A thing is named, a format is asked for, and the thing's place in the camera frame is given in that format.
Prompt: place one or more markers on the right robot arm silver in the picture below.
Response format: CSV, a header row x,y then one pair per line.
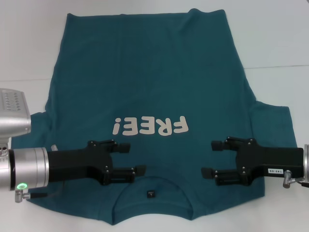
x,y
306,162

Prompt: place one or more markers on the teal t-shirt with FREE print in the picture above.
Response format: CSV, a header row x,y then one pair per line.
x,y
157,84

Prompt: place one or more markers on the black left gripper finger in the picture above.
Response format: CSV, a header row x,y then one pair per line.
x,y
120,176
124,148

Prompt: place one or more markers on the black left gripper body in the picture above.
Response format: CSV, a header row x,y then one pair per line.
x,y
72,164

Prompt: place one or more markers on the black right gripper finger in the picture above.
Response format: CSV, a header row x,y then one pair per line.
x,y
229,177
217,145

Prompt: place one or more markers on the small silver plug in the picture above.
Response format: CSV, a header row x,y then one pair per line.
x,y
54,147

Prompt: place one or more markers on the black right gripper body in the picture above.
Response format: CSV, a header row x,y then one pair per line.
x,y
277,160

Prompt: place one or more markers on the silver black wrist camera box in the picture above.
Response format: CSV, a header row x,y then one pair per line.
x,y
14,111

